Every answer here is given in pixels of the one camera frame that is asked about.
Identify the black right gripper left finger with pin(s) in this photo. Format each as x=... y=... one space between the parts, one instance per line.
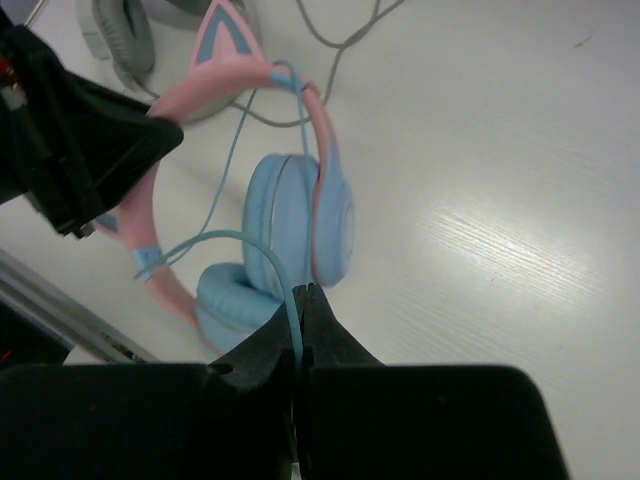
x=231 y=419

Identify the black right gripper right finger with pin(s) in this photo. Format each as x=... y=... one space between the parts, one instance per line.
x=361 y=419

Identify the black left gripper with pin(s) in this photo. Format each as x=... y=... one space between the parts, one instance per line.
x=72 y=147

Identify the teal earbuds with cable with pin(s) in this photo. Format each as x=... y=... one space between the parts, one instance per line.
x=233 y=300

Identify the pink blue cat-ear headphones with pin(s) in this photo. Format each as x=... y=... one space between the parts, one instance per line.
x=333 y=227

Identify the white grey headphones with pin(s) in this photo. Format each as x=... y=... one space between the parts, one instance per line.
x=145 y=50

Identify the aluminium rail frame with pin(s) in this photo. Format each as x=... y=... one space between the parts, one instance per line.
x=44 y=305

